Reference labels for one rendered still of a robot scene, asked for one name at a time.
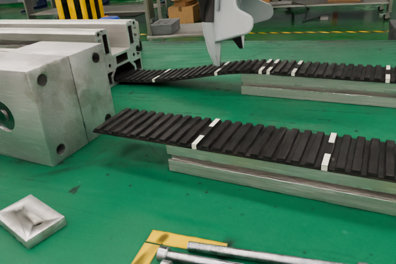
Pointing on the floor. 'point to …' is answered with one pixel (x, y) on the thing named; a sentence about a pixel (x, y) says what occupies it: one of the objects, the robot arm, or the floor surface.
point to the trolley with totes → (170, 27)
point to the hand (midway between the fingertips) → (224, 48)
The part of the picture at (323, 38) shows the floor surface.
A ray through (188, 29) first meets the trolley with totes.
